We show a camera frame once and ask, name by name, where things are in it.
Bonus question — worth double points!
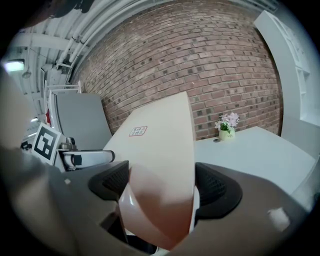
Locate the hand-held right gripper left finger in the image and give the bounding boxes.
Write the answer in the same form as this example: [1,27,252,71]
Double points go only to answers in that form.
[23,159,152,256]

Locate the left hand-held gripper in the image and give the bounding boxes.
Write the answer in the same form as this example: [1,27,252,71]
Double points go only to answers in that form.
[30,121,116,173]

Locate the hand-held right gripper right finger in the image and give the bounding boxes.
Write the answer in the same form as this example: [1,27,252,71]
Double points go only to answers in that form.
[174,161,312,256]

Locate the white cardboard box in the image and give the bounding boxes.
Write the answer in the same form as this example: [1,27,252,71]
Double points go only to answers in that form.
[101,90,196,252]

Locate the grey partition board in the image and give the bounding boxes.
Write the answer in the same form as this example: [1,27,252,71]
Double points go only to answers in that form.
[52,93,113,151]

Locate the white vase with flowers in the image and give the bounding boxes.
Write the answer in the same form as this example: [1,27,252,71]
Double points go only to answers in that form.
[214,111,241,142]

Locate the ceiling lamp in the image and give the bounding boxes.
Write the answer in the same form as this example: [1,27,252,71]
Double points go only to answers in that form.
[4,58,26,74]

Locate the white ceiling pipes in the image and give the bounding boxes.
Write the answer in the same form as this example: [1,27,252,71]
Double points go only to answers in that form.
[56,0,146,65]

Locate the white shelf unit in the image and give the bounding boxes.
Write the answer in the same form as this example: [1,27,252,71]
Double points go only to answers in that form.
[253,9,320,122]

